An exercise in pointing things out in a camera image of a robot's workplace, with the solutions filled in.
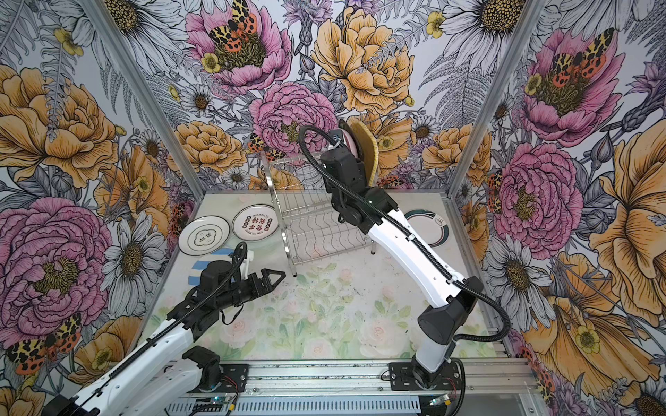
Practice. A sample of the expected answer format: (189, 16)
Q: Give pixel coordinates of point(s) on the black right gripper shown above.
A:
(336, 138)

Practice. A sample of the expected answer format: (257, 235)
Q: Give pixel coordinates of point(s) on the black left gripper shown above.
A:
(250, 283)

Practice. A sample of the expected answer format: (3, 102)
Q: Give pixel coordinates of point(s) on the pink round plate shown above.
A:
(350, 143)

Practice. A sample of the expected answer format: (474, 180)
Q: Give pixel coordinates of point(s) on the yellow woven square plate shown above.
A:
(367, 148)

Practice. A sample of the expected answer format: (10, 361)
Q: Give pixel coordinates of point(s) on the white plate green red band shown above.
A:
(431, 227)

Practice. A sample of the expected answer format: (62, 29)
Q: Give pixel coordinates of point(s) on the black floral square plate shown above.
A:
(345, 127)

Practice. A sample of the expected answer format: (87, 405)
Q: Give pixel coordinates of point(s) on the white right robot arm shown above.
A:
(451, 296)

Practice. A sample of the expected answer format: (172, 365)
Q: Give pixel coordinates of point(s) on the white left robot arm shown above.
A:
(169, 363)

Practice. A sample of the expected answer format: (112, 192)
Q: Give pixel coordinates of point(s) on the chrome two-tier dish rack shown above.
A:
(308, 225)

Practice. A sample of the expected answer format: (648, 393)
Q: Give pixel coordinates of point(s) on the white plate red characters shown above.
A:
(255, 222)

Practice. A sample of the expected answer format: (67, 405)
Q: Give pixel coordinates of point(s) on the white plate green rim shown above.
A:
(204, 236)

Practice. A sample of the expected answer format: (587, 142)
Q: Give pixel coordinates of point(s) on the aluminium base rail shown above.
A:
(374, 387)

